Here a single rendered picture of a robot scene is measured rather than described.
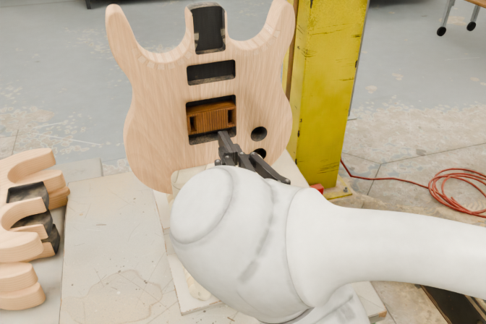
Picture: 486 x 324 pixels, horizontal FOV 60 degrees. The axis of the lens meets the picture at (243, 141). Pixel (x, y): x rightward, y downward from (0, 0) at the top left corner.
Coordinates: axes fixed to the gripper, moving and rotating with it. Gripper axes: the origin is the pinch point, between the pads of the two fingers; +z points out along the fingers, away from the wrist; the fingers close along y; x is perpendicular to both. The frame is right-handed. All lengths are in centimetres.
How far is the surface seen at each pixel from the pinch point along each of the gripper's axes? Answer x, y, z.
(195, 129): -2.2, -3.3, 10.6
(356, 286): -30.3, 22.8, -15.0
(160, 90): 7.8, -9.3, 10.4
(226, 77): 7.8, 3.6, 11.6
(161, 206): -21.4, -11.9, 11.6
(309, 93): -55, 72, 100
